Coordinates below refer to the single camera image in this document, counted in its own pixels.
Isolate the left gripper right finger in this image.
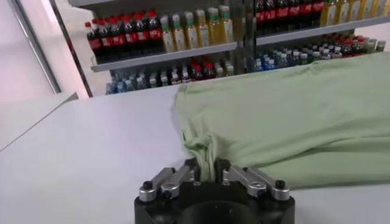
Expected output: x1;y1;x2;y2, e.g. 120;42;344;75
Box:
214;158;291;201

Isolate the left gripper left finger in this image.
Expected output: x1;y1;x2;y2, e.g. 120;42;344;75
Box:
138;158;200;203

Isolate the light green t-shirt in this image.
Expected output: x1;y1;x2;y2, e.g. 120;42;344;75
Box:
174;52;390;191

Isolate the large white work table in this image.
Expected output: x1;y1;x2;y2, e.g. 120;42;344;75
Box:
0;51;390;224

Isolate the small cola bottle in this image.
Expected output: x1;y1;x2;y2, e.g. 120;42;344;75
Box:
202;60;216;79
341;41;353;57
189;62;202;82
352;39;364;55

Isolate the metal beverage display shelf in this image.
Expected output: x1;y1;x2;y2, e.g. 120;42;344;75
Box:
243;0;390;72
66;0;247;95

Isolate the cola bottle red cap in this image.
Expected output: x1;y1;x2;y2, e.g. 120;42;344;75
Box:
264;0;277;35
122;15;138;58
288;0;301;32
147;9;164;53
97;19;114;61
276;0;289;33
300;0;313;30
255;0;266;37
311;0;324;29
134;12;151;55
84;21;103;64
109;17;126;60

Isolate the white desk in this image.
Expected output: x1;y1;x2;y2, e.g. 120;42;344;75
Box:
0;91;79;153

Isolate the slanted metal pole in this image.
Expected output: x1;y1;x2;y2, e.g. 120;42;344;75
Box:
48;0;94;98
7;0;62;94

